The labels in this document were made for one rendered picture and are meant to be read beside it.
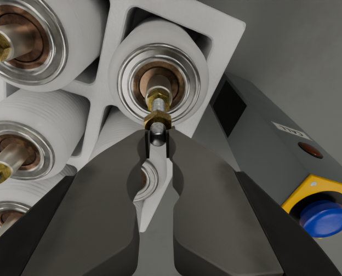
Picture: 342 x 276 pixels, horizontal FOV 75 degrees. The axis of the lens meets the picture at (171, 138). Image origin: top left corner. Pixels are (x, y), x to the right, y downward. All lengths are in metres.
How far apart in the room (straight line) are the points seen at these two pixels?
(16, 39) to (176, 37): 0.12
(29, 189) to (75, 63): 0.19
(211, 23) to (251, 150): 0.15
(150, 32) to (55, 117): 0.14
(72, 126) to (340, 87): 0.54
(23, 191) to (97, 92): 0.16
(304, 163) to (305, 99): 0.36
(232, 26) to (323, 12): 0.28
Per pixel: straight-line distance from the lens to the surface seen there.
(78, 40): 0.21
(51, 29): 0.21
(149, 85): 0.19
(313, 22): 0.53
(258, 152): 0.28
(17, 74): 0.24
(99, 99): 0.30
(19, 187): 0.35
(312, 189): 0.23
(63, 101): 0.30
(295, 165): 0.23
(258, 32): 0.49
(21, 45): 0.21
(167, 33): 0.20
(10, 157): 0.26
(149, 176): 0.26
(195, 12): 0.27
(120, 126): 0.28
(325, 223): 0.25
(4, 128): 0.27
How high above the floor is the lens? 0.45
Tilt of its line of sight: 58 degrees down
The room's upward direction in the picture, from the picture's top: 176 degrees clockwise
